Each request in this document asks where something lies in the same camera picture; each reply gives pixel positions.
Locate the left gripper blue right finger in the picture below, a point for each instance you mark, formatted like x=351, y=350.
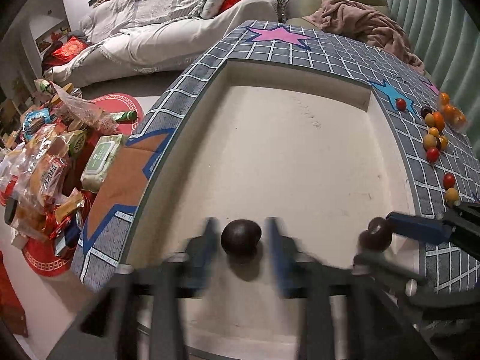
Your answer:
x=282, y=251

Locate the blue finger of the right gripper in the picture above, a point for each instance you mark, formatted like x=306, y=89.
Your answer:
x=387, y=272
x=430, y=231

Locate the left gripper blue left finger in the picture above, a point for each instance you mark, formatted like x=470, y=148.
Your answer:
x=200, y=252

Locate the large dark purple plum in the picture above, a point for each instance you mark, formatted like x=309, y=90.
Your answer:
x=240, y=238

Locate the red cherry tomato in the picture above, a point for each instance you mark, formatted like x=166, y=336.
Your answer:
x=400, y=104
x=448, y=181
x=432, y=155

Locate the yellow cherry tomato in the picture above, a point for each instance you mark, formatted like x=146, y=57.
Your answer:
x=443, y=142
x=433, y=131

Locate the brown kiwi-like fruit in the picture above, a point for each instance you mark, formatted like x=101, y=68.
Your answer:
x=429, y=141

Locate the grey grid star tablecloth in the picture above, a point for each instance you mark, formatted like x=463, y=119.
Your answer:
x=104, y=242

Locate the clear glass fruit bowl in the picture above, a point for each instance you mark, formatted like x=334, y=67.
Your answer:
x=451, y=124

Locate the white tray with dark rim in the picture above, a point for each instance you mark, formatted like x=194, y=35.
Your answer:
x=268, y=140

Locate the right mandarin in bowl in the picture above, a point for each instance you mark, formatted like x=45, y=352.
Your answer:
x=459, y=120

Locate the mandarin in bowl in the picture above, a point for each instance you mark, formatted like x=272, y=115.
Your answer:
x=459, y=120
x=448, y=113
x=444, y=99

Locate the large orange mandarin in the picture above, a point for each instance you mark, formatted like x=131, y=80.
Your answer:
x=439, y=121

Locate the brown longan beside orange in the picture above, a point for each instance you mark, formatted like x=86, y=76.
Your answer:
x=429, y=120

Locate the front mandarin in bowl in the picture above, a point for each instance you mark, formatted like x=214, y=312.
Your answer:
x=448, y=113

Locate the dark plum behind orange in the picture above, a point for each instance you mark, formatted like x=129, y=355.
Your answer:
x=425, y=110

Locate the top mandarin in bowl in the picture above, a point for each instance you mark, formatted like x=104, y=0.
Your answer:
x=444, y=99

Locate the wet wipes pack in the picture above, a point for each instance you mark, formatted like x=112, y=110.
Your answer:
x=102, y=157

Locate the green bottle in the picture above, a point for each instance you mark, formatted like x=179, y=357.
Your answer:
x=125, y=116

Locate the red round rug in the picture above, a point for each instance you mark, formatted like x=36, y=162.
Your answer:
x=40, y=255

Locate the pile of snack packets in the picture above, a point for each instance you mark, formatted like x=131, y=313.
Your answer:
x=34, y=173

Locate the teal curtain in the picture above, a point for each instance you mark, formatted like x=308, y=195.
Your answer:
x=446, y=39

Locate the pink blanket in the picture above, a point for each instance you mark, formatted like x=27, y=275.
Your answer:
x=363, y=23

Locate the white grey sofa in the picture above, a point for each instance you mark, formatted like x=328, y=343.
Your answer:
x=132, y=37

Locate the red cushion sofa end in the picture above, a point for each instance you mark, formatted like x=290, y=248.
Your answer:
x=60, y=53

